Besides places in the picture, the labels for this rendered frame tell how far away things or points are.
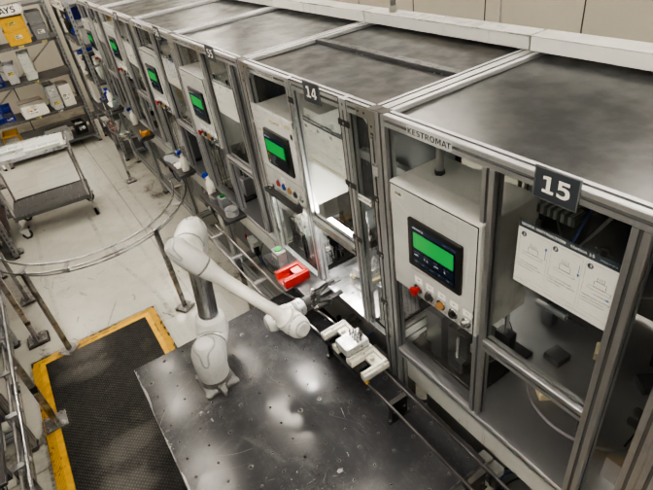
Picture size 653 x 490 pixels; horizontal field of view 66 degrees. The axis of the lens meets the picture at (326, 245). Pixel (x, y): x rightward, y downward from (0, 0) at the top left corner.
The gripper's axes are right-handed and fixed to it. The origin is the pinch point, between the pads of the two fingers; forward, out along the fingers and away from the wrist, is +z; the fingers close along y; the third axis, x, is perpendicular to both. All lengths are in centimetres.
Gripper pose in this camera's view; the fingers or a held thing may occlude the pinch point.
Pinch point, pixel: (336, 287)
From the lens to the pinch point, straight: 255.6
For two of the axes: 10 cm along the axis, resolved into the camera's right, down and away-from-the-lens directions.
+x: -5.5, -4.2, 7.2
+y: -1.3, -8.1, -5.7
